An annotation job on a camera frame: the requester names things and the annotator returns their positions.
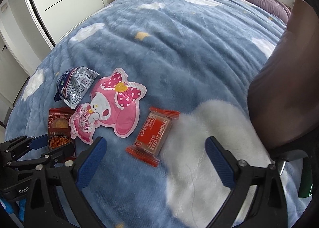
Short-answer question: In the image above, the blue silver snack bag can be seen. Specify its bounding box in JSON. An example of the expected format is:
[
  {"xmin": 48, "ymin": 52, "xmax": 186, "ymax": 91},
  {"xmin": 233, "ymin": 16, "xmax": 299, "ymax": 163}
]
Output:
[{"xmin": 54, "ymin": 67, "xmax": 100, "ymax": 109}]

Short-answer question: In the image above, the pink cartoon snack bag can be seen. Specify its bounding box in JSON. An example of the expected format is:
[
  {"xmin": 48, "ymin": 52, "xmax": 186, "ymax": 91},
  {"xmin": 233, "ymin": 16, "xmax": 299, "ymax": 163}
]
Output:
[{"xmin": 69, "ymin": 68, "xmax": 147, "ymax": 145}]

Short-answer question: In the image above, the blue cloud blanket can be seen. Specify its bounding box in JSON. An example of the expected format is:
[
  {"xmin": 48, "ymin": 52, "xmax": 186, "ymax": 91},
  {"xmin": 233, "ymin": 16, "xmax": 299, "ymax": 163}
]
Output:
[{"xmin": 5, "ymin": 0, "xmax": 286, "ymax": 227}]

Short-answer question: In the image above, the dark red snack packet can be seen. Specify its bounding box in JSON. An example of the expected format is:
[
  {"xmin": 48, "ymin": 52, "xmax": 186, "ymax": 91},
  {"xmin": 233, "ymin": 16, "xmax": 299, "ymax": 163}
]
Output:
[{"xmin": 48, "ymin": 107, "xmax": 75, "ymax": 149}]

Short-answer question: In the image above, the black bronze electric kettle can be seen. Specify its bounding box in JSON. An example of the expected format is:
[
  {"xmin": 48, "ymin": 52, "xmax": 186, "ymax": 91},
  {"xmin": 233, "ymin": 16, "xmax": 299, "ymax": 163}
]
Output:
[{"xmin": 248, "ymin": 0, "xmax": 318, "ymax": 199}]

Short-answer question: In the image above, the blue white gloved hand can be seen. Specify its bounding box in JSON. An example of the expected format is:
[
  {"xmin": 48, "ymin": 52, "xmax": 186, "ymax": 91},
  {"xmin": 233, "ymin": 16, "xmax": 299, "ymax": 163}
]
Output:
[{"xmin": 0, "ymin": 198, "xmax": 14, "ymax": 216}]

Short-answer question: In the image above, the red clear cake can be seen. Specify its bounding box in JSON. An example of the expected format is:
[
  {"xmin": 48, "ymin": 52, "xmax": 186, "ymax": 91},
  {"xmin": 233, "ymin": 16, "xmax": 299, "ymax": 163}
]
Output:
[{"xmin": 125, "ymin": 107, "xmax": 180, "ymax": 168}]

